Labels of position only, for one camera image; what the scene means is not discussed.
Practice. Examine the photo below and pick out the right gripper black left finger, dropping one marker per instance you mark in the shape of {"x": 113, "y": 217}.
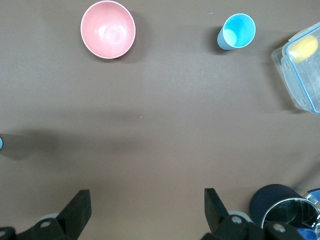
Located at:
{"x": 72, "y": 215}

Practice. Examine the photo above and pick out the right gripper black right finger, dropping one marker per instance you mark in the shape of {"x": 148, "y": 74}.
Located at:
{"x": 220, "y": 222}

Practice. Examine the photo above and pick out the blue plastic cup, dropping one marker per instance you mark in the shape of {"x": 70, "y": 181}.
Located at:
{"x": 1, "y": 143}
{"x": 237, "y": 30}

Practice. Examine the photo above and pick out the glass lid blue knob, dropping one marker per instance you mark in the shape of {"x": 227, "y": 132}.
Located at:
{"x": 292, "y": 215}

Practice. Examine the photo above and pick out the clear plastic food container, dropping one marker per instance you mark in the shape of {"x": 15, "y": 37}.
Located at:
{"x": 307, "y": 80}

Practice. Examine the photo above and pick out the pink bowl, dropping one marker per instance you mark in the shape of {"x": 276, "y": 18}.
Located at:
{"x": 107, "y": 30}

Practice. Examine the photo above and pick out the yellow round food piece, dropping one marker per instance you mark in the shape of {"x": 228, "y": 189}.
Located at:
{"x": 303, "y": 47}

